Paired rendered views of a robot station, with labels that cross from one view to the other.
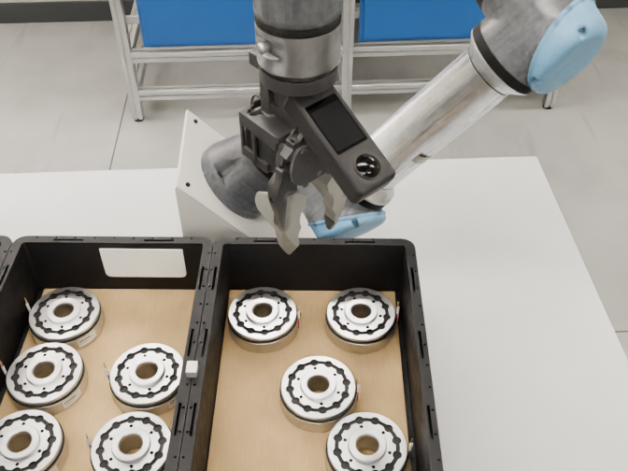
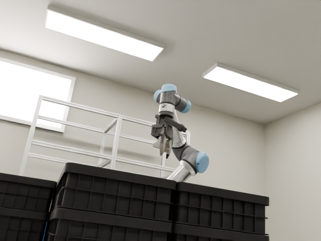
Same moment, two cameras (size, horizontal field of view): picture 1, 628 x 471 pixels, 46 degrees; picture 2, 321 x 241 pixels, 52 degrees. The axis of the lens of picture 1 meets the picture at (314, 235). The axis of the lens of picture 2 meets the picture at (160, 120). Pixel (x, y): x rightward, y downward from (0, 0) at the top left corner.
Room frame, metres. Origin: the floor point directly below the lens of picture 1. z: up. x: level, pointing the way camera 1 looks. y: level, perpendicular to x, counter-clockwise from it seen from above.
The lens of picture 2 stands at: (-0.83, 0.50, 0.77)
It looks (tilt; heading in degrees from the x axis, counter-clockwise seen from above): 20 degrees up; 342
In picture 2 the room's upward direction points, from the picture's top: 7 degrees clockwise
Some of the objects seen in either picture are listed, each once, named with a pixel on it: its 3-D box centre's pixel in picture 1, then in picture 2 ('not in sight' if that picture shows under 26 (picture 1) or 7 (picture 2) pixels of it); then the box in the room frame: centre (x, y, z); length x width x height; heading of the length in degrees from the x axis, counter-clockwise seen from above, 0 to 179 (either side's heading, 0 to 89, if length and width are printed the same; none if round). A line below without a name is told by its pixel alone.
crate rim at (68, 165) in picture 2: not in sight; (109, 185); (0.20, 0.31, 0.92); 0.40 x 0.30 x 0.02; 179
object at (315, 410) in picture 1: (318, 387); not in sight; (0.58, -0.01, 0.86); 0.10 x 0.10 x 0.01
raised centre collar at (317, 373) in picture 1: (318, 384); not in sight; (0.58, -0.01, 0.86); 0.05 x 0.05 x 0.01
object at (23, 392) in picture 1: (45, 372); not in sight; (0.60, 0.37, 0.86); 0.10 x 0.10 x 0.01
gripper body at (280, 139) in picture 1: (293, 115); (163, 126); (0.59, 0.02, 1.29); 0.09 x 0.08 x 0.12; 41
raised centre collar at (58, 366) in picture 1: (44, 370); not in sight; (0.60, 0.37, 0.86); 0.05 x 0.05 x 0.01
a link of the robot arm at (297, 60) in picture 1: (295, 43); (166, 110); (0.58, 0.02, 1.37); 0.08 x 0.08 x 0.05
